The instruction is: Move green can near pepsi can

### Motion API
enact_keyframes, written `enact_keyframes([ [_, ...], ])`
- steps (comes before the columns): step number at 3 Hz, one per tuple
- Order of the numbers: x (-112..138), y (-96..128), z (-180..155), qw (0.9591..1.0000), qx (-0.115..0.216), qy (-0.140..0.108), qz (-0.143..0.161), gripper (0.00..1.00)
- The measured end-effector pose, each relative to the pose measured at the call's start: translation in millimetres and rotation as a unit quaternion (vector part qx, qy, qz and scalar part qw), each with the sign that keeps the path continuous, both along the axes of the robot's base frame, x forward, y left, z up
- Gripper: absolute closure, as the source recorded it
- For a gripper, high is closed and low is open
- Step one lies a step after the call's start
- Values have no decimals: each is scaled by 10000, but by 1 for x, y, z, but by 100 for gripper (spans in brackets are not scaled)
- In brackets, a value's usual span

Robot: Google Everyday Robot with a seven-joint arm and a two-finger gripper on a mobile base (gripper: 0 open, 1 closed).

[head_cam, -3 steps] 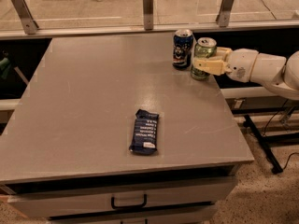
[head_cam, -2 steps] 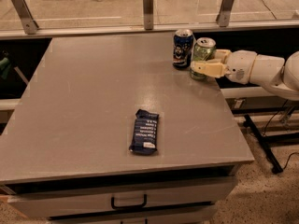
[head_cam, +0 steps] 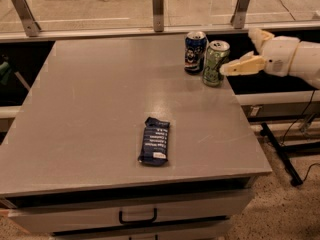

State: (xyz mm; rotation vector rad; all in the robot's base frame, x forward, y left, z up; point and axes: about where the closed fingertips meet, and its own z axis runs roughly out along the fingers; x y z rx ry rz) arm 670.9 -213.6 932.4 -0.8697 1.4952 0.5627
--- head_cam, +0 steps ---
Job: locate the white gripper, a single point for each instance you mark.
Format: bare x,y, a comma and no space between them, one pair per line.
279,55

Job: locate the green soda can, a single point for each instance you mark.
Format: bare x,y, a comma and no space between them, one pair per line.
217,54

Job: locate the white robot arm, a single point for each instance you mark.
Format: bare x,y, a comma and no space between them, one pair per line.
305,63

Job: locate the blue pepsi can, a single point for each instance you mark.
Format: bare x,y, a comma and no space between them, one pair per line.
195,47

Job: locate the black metal stand leg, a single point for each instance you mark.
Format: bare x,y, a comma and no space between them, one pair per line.
285,153

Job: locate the dark blue snack bar wrapper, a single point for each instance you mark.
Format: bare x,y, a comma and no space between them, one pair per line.
154,150

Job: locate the grey lower drawer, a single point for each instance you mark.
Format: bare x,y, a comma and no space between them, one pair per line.
171,230

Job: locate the grey drawer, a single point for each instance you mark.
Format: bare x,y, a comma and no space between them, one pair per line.
171,230
105,214

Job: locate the grey top drawer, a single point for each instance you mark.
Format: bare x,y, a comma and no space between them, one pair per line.
105,214

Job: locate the right metal bracket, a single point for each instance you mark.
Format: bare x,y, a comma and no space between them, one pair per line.
239,16

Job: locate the metal bracket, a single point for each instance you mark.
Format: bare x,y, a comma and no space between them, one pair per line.
158,15
239,16
30,25

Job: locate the white horizontal rail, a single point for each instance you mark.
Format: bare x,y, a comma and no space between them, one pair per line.
279,97

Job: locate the middle metal bracket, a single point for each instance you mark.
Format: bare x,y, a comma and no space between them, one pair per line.
158,15

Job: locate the black drawer handle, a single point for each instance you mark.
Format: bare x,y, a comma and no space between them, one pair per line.
144,217

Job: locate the left metal bracket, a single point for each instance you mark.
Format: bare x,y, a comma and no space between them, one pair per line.
30,25

